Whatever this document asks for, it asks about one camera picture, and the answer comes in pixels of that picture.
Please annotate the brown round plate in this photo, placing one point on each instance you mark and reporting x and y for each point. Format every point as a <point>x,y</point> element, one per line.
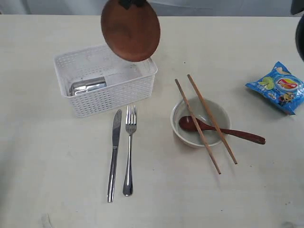
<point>132,34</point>

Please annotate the wooden chopstick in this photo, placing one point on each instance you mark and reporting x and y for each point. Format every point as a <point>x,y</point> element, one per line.
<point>203,101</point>
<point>202,137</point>

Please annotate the silver foil packet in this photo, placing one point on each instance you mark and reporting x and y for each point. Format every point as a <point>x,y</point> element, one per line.
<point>84,86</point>

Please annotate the silver metal fork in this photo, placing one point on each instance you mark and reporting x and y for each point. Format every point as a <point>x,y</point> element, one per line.
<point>131,127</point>

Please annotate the silver table knife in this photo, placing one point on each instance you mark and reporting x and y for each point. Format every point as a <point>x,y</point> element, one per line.
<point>115,144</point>

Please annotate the red-brown wooden spoon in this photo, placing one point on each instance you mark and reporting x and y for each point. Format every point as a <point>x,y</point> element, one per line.
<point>186,123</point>

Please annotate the white speckled bowl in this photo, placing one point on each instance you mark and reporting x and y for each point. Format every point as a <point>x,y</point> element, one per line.
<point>192,139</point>

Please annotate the blue chips bag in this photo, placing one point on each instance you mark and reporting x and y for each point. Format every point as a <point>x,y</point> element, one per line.
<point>281,88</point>

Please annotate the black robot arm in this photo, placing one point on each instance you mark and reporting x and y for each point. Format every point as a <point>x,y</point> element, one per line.
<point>297,6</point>

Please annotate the white perforated plastic basket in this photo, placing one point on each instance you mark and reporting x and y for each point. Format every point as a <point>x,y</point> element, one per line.
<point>126,82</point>

